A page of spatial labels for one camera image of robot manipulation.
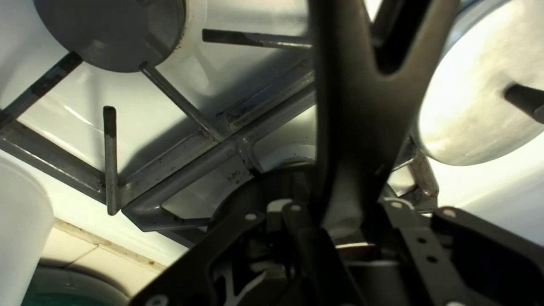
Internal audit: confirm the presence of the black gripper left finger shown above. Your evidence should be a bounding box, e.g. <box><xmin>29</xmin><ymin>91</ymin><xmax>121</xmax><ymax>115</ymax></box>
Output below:
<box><xmin>127</xmin><ymin>186</ymin><xmax>364</xmax><ymax>306</ymax></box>

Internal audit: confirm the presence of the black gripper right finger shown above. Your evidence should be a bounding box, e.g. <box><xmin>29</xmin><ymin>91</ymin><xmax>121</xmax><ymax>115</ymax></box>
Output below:
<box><xmin>382</xmin><ymin>198</ymin><xmax>544</xmax><ymax>306</ymax></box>

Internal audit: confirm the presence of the white gas stove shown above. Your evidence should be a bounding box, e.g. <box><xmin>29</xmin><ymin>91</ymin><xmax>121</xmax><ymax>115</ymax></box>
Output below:
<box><xmin>0</xmin><ymin>0</ymin><xmax>544</xmax><ymax>269</ymax></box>

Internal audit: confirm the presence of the black cast iron stove grate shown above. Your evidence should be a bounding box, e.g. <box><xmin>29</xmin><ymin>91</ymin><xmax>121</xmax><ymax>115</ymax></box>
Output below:
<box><xmin>117</xmin><ymin>74</ymin><xmax>444</xmax><ymax>252</ymax></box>
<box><xmin>0</xmin><ymin>28</ymin><xmax>319</xmax><ymax>218</ymax></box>

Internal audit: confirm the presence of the dark green pot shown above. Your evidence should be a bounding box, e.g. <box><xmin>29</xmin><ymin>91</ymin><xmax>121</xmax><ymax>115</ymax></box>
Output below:
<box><xmin>22</xmin><ymin>259</ymin><xmax>132</xmax><ymax>306</ymax></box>

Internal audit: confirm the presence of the silver lid with black knob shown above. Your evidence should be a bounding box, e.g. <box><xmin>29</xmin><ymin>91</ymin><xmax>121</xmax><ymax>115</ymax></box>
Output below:
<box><xmin>410</xmin><ymin>0</ymin><xmax>544</xmax><ymax>169</ymax></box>

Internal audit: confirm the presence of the dark round burner cap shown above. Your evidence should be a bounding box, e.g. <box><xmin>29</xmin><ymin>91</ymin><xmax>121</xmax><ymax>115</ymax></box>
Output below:
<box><xmin>32</xmin><ymin>0</ymin><xmax>189</xmax><ymax>74</ymax></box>

